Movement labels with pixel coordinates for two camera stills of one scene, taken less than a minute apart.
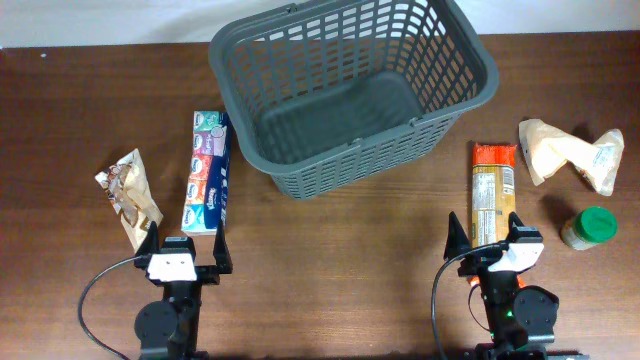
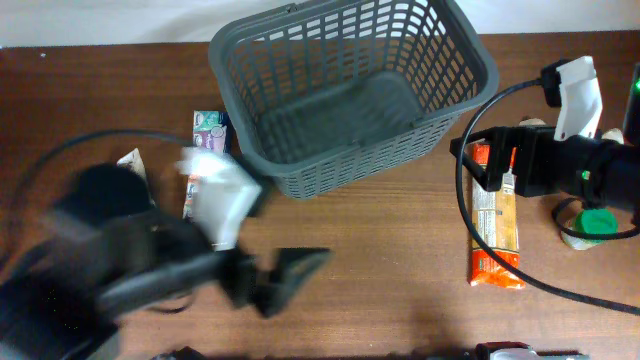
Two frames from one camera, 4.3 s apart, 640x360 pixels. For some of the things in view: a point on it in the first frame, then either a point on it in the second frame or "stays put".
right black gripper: (480, 262) to (533, 158)
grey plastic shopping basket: (325, 92) stays put
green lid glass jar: (588, 228) stays put
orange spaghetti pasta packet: (494, 174) stays put
